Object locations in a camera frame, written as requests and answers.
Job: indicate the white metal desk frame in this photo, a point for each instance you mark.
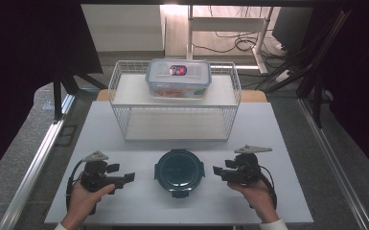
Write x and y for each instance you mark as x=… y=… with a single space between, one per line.
x=223 y=24

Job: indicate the white cabinet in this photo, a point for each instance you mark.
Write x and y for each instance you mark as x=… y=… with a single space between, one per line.
x=124 y=28

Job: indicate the person's right white sleeve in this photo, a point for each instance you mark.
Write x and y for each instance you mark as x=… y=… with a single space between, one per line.
x=274 y=225

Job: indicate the black metal stand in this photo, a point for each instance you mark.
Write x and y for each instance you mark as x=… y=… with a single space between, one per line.
x=316 y=80
x=57 y=96

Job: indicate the person's white sleeve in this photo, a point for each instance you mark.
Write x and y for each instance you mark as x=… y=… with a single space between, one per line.
x=60 y=226
x=274 y=225

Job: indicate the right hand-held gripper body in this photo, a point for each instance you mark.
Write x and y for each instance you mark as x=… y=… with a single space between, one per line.
x=244 y=171

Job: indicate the clear rectangular food container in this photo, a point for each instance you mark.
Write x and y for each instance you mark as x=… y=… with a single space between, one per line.
x=179 y=78

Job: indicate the aluminium rail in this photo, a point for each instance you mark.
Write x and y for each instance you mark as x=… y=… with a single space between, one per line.
x=332 y=159
x=38 y=159

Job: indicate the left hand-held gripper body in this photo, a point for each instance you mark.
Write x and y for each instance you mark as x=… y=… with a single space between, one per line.
x=96 y=179

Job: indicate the person's left white sleeve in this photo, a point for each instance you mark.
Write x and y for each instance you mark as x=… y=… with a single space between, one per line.
x=60 y=226

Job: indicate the white power strip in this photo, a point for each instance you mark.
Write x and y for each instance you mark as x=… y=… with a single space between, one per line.
x=282 y=76

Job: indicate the dark curtain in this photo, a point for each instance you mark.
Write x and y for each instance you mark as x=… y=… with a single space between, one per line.
x=364 y=80
x=19 y=64

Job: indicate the person's right hand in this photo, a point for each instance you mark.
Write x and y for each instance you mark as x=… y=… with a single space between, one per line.
x=258 y=201

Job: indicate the round dark teal lid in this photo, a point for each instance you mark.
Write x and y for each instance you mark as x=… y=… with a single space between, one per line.
x=179 y=172

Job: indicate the dark monitor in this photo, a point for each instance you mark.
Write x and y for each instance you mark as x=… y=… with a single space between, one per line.
x=290 y=28

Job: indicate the person's left hand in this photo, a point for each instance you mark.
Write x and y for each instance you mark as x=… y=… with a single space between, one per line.
x=83 y=204

